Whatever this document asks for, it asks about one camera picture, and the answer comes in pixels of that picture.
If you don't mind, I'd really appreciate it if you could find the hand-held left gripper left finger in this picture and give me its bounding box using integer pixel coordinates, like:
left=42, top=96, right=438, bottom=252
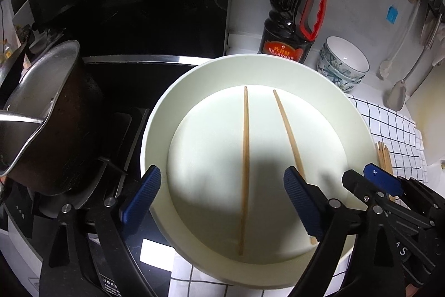
left=39, top=165, right=162, bottom=297

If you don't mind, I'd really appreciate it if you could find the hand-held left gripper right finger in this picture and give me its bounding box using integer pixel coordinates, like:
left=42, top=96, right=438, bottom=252
left=283, top=166, right=407, bottom=297

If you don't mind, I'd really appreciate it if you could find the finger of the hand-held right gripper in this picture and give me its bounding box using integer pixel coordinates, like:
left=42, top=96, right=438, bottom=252
left=342, top=170, right=387, bottom=206
left=363, top=163, right=404, bottom=198

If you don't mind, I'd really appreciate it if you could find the bunch of wooden chopsticks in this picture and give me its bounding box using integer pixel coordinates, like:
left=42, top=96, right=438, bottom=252
left=376, top=141, right=395, bottom=179

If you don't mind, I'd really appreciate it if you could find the wooden chopstick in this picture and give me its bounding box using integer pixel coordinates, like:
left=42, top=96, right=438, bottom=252
left=273, top=89, right=318, bottom=245

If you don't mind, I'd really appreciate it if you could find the white plastic basin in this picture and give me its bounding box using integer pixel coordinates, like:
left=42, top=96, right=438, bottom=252
left=141, top=54, right=378, bottom=278

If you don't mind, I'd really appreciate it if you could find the white black checkered cloth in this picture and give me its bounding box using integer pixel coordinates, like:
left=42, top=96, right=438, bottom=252
left=167, top=95, right=426, bottom=297

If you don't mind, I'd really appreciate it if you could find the metal spatula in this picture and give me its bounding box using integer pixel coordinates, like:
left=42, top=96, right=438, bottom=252
left=386, top=13, right=442, bottom=110

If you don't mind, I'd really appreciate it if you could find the cream cutting board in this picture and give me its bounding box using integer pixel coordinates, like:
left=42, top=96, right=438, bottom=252
left=410, top=50, right=445, bottom=165

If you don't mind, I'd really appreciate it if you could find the dark cooking pot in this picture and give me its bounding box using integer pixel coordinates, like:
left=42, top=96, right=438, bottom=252
left=0, top=40, right=105, bottom=197

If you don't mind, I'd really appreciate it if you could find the floral ceramic bowl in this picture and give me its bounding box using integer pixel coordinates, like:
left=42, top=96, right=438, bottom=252
left=317, top=57, right=362, bottom=94
left=318, top=50, right=366, bottom=86
left=322, top=36, right=370, bottom=79

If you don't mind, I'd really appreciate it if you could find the black glass stove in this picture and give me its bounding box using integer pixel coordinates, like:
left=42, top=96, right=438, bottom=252
left=0, top=55, right=195, bottom=297

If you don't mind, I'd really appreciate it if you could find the stainless steel pan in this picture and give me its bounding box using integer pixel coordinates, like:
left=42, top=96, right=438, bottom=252
left=0, top=111, right=47, bottom=176

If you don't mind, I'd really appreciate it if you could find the dark soy sauce bottle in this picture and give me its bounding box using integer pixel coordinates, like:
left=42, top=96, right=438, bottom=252
left=258, top=0, right=328, bottom=65

